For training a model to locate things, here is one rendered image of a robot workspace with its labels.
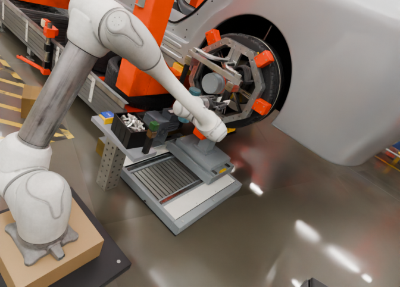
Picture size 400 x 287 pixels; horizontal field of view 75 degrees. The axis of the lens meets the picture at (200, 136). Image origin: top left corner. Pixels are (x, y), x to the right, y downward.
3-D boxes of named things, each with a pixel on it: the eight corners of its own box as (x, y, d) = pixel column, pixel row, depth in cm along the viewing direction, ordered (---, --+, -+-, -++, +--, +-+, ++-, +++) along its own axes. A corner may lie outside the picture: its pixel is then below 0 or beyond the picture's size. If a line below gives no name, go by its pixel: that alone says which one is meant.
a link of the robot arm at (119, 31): (170, 48, 85) (143, 30, 90) (144, 9, 68) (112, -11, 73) (144, 79, 85) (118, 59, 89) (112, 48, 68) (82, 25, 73)
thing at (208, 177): (230, 172, 234) (235, 164, 229) (207, 186, 206) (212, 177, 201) (191, 140, 254) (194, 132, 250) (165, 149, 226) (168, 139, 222)
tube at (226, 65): (252, 78, 165) (260, 63, 160) (237, 79, 150) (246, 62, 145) (231, 66, 172) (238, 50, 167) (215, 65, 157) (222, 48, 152)
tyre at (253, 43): (249, 16, 190) (196, 77, 229) (233, 9, 172) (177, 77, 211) (305, 87, 177) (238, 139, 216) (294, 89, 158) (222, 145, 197)
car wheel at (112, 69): (182, 101, 276) (190, 81, 265) (149, 119, 219) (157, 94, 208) (131, 73, 287) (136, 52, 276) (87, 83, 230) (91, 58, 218)
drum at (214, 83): (230, 96, 184) (238, 78, 177) (213, 99, 167) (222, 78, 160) (215, 86, 189) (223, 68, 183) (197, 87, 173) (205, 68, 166)
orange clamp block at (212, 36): (222, 42, 181) (218, 30, 180) (215, 41, 174) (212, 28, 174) (213, 46, 185) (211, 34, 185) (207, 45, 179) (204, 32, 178)
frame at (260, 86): (239, 136, 185) (278, 64, 159) (235, 137, 180) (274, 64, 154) (186, 96, 207) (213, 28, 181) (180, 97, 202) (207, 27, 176)
